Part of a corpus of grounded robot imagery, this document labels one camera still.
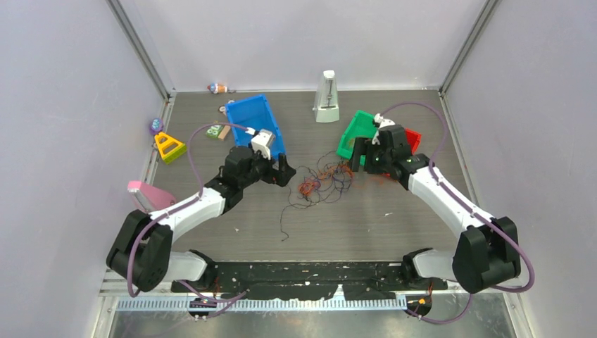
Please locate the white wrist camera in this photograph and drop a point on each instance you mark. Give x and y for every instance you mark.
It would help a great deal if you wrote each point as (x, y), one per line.
(261, 141)
(381, 122)

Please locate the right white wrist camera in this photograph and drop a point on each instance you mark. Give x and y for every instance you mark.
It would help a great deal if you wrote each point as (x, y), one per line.
(381, 122)

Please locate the white metronome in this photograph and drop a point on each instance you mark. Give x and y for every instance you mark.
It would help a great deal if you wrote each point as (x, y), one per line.
(326, 107)

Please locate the wooden block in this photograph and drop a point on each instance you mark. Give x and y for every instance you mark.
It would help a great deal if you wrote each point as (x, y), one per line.
(224, 132)

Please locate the small figurine toy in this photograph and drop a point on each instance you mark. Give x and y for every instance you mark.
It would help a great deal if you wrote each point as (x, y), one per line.
(217, 88)

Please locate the pink stand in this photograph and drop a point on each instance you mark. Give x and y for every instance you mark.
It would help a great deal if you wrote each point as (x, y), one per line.
(148, 198)

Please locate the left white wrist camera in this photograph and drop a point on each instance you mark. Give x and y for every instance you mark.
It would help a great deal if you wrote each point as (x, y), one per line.
(261, 141)

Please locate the purple round toy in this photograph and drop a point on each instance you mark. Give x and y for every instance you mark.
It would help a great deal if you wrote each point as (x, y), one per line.
(156, 126)

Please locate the yellow triangle toy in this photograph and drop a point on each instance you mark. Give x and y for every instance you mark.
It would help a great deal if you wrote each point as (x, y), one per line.
(169, 148)

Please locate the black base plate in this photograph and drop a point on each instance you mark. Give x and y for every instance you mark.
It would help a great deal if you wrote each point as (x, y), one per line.
(310, 281)

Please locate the small round toy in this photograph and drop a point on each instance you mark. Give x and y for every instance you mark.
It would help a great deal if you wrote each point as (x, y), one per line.
(222, 109)

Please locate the blue plastic bin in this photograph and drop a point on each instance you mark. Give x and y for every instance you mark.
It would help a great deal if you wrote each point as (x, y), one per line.
(256, 112)

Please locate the green plastic bin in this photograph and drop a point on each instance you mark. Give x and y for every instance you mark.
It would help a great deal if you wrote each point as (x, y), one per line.
(361, 125)

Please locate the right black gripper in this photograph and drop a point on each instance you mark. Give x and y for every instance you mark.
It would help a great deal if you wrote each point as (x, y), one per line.
(361, 146)

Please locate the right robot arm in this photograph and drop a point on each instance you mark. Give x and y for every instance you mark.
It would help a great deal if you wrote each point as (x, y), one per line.
(486, 252)

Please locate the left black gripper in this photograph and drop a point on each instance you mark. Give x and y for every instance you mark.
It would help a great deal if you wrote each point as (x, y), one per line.
(277, 177)

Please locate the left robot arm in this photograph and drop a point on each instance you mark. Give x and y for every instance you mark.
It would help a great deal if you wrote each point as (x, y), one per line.
(142, 251)

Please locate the red plastic bin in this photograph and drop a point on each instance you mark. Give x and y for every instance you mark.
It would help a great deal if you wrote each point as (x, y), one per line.
(412, 140)

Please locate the green toy block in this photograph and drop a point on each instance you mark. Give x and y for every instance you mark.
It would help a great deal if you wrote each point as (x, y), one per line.
(214, 131)

